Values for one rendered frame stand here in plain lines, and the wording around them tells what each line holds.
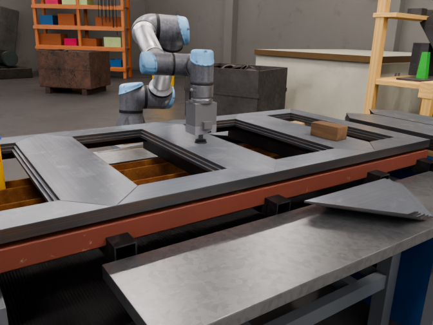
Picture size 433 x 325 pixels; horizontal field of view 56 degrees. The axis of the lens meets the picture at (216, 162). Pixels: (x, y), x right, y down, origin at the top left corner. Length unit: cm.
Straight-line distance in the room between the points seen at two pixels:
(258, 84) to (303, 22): 484
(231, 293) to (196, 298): 6
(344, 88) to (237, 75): 150
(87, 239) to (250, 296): 36
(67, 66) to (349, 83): 532
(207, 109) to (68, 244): 67
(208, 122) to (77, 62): 724
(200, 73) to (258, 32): 931
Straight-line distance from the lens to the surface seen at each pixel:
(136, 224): 94
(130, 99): 203
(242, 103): 518
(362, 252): 97
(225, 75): 527
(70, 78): 861
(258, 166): 116
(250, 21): 1084
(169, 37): 177
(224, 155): 126
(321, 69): 600
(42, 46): 1245
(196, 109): 133
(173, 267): 85
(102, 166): 117
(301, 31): 977
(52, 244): 89
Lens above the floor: 119
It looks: 17 degrees down
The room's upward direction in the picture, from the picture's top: 2 degrees clockwise
